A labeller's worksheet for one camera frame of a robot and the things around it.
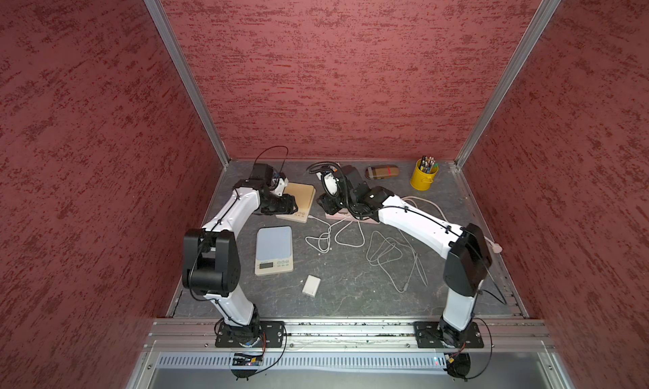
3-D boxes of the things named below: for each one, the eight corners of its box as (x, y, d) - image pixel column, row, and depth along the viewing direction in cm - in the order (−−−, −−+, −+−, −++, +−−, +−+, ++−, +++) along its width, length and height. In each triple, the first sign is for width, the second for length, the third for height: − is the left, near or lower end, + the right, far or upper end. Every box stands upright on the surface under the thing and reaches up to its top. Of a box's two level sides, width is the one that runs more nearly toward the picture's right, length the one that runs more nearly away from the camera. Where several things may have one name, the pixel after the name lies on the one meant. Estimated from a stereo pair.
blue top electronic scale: (253, 276, 87) (251, 273, 85) (258, 231, 99) (256, 227, 97) (292, 272, 88) (291, 269, 86) (292, 228, 100) (291, 224, 98)
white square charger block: (301, 293, 84) (301, 291, 82) (308, 276, 88) (307, 273, 86) (315, 298, 83) (315, 296, 81) (321, 280, 87) (321, 278, 85)
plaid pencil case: (366, 179, 117) (366, 174, 114) (364, 170, 121) (365, 165, 118) (399, 179, 117) (400, 175, 114) (397, 170, 121) (398, 165, 118)
